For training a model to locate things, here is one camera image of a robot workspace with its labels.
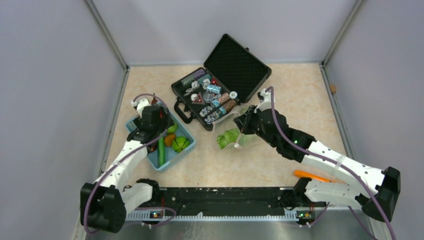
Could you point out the red cherry tomato bunch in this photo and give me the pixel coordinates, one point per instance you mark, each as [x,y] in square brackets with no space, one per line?
[155,101]

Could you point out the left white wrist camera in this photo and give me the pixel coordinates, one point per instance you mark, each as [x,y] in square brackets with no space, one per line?
[139,104]

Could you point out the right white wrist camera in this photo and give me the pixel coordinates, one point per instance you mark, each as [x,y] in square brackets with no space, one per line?
[266,99]

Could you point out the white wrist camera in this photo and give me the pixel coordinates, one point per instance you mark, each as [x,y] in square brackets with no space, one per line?
[139,104]
[266,99]

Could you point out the clear round dealer button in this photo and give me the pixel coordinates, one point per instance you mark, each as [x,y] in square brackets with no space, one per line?
[208,97]

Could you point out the green cucumber toy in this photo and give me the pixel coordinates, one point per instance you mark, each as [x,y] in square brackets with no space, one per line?
[161,148]

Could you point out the white cable duct strip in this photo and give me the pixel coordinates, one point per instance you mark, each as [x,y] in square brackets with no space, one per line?
[148,216]

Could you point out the green striped round fruit toy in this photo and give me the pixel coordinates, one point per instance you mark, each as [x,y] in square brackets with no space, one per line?
[180,143]

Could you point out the clear zip top bag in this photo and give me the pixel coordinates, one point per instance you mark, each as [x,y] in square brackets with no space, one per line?
[226,123]

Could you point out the green napa cabbage toy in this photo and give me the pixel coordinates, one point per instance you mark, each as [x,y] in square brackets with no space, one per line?
[231,137]

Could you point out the black poker chip case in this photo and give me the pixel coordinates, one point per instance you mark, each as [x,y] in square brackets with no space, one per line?
[230,66]

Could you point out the orange marker pen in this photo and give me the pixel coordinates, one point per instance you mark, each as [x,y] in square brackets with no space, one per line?
[304,174]

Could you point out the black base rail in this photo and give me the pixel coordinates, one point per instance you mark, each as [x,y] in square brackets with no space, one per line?
[230,201]

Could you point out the light blue plastic basket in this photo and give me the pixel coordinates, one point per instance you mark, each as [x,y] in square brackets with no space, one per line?
[172,152]

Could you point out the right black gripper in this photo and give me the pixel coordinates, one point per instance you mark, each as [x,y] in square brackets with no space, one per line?
[243,121]

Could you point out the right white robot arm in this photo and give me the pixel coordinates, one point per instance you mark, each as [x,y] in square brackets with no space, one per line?
[374,190]

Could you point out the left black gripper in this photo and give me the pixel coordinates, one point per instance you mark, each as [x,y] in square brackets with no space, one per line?
[164,120]

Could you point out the red triangle dealer token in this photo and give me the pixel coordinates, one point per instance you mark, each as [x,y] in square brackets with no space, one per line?
[197,99]

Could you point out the orange brown fruit toy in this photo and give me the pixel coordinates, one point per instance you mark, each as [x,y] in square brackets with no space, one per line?
[169,138]

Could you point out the green bell pepper toy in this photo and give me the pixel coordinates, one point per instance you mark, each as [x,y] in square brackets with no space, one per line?
[172,129]

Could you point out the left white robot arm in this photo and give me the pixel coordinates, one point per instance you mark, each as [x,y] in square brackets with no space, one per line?
[104,204]

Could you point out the white single poker chip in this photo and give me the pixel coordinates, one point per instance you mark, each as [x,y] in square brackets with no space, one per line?
[233,94]

